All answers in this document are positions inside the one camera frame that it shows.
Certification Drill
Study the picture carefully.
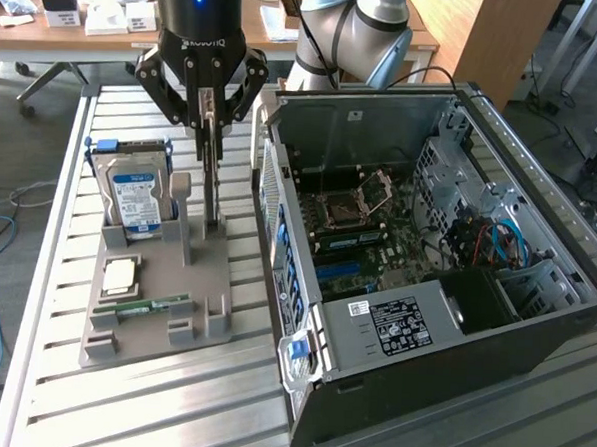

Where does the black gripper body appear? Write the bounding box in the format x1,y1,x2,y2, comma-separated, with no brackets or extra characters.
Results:
150,0,250,91

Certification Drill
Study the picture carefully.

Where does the graphics card with metal bracket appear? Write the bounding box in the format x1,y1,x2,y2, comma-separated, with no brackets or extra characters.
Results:
190,86,229,228

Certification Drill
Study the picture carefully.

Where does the small white box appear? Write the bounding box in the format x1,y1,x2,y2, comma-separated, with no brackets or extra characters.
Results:
123,0,159,35

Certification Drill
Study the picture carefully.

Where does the stack of papers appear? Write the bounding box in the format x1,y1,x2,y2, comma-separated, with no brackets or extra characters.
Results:
257,3,302,44

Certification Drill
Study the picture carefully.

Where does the white box stack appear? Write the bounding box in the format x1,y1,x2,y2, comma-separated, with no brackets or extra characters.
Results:
82,0,131,39

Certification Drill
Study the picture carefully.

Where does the white box with black lid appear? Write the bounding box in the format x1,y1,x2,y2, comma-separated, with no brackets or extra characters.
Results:
37,0,84,30

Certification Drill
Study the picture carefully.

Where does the CPU socket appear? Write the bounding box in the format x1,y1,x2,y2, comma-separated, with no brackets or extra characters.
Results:
320,189,369,233

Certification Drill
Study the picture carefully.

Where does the wooden desk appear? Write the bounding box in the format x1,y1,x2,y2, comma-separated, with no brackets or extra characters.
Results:
0,0,444,140

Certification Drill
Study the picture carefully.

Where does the metal socket cover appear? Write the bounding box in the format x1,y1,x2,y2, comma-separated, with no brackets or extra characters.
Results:
356,169,397,215

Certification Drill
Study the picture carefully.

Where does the gray parts rack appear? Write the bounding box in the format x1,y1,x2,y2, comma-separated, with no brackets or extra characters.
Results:
77,166,242,379

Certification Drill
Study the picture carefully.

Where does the paper tag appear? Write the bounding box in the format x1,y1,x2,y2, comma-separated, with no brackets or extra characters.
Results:
0,12,35,29

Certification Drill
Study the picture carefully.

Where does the CPU chip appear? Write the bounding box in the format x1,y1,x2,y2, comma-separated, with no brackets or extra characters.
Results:
99,257,140,299

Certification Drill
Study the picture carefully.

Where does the blue expansion slot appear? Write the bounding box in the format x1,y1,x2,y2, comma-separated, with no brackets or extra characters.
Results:
315,260,364,284

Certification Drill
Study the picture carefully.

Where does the green RAM stick with label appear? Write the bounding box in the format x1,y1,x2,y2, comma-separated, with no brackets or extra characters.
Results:
91,287,192,322

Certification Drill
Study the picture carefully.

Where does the green motherboard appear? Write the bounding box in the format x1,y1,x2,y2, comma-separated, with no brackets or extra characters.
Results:
291,162,452,310

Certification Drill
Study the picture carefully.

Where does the silver disk bay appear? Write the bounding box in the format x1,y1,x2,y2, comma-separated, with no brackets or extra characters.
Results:
493,256,586,324
407,133,532,236

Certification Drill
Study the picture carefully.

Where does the gray power supply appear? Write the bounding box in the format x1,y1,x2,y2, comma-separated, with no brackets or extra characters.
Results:
316,274,470,391

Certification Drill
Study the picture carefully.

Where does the open black PC case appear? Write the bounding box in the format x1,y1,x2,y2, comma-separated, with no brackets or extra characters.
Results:
234,70,597,447

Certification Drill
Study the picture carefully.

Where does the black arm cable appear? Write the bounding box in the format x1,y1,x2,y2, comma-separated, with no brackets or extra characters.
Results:
275,0,344,89

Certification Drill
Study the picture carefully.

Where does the hard disk with blue frame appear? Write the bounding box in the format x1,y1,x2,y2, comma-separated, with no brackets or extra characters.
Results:
79,132,182,243

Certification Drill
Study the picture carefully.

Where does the gray floor cable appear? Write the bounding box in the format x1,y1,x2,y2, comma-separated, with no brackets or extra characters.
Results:
0,176,57,212

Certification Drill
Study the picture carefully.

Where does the black power cable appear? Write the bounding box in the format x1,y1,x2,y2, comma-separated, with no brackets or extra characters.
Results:
409,63,488,102

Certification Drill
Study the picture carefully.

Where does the orange wire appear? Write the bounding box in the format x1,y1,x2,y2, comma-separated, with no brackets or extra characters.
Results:
471,222,496,268

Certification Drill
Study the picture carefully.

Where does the blue data wire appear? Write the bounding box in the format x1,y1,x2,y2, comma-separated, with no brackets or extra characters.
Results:
490,218,533,270

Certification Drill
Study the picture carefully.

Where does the white desk frame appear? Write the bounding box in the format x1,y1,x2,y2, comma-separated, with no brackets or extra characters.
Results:
528,0,597,135

